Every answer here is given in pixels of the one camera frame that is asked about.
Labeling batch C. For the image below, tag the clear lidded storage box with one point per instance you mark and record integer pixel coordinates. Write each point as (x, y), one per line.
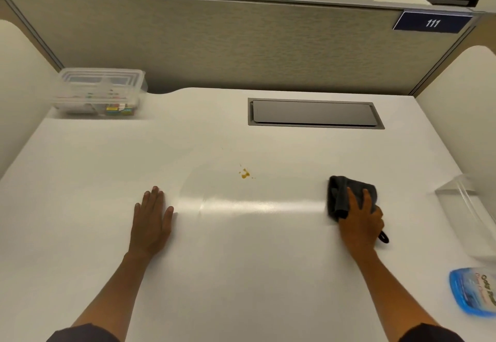
(97, 90)

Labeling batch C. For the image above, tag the dark blue number sign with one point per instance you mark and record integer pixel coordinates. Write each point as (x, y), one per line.
(432, 22)

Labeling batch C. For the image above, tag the clear plastic bin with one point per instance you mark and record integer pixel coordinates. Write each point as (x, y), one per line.
(469, 214)

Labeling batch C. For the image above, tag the grey microfibre cloth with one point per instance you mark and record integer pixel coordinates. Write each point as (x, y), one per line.
(337, 194)

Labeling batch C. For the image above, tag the person's right forearm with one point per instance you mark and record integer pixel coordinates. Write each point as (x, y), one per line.
(391, 295)

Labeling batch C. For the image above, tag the person's left hand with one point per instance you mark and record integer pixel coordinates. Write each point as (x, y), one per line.
(149, 229)

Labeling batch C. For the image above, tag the person's right hand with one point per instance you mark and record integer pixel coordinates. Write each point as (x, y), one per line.
(362, 233)

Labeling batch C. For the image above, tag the beige partition panel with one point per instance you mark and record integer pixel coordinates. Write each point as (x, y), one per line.
(7, 8)
(489, 31)
(232, 43)

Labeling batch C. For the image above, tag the yellow food stain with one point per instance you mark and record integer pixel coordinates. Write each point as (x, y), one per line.
(244, 175)

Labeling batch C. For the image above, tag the white table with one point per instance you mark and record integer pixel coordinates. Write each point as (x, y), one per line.
(252, 276)

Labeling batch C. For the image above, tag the person's left forearm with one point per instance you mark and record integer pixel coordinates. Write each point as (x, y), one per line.
(116, 291)

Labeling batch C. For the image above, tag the blue spray bottle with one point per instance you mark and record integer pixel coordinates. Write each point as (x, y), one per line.
(472, 291)

